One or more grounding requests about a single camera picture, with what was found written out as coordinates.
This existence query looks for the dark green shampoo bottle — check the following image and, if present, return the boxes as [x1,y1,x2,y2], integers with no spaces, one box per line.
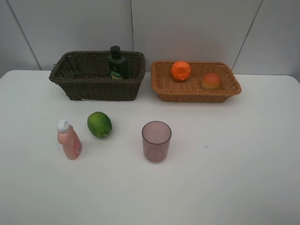
[107,45,129,80]

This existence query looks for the dark brown wicker basket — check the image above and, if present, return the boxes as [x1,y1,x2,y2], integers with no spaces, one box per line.
[49,51,146,101]

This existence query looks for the pink lotion bottle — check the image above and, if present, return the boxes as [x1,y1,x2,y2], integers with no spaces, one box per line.
[57,120,82,160]

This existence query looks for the purple translucent plastic cup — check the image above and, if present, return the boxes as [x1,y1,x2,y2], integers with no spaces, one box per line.
[142,121,172,163]

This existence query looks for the red yellow peach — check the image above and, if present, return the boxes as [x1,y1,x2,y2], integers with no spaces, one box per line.
[201,73,221,90]

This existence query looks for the orange tangerine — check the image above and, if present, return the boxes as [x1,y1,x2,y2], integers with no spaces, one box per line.
[171,61,191,82]

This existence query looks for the orange wicker basket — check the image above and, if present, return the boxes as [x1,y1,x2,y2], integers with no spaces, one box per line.
[151,60,241,103]

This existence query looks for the green lime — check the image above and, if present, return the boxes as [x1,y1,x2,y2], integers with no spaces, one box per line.
[87,112,113,138]

